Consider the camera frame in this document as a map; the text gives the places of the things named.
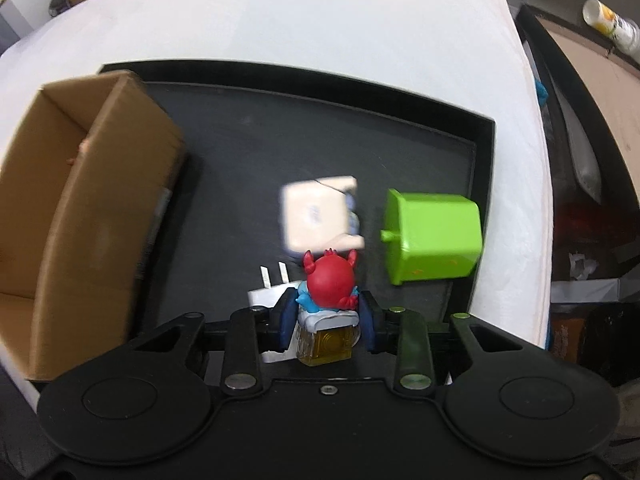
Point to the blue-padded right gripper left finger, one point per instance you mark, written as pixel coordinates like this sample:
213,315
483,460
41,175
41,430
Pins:
251,331

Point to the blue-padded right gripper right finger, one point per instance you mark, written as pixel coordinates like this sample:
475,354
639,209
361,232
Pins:
403,334

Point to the red crab beer-mug toy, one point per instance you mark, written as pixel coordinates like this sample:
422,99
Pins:
328,303

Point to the green plastic cube container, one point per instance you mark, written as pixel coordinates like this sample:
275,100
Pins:
430,236

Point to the white square figure box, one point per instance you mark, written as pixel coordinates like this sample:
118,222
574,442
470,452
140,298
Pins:
320,214

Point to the magenta dinosaur-suit figure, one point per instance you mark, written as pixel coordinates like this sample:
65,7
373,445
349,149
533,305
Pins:
82,148

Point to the black rectangular tray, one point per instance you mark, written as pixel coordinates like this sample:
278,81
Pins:
249,129

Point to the brown cardboard box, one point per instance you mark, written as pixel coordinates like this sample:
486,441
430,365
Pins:
72,238

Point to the white tablecloth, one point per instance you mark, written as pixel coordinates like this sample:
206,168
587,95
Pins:
464,52

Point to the black low side table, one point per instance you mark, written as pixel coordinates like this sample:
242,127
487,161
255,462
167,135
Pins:
591,121

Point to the yellow-white paper cup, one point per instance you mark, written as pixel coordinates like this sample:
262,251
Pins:
623,33

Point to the white USB wall charger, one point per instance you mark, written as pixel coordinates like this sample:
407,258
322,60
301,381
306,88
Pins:
267,297

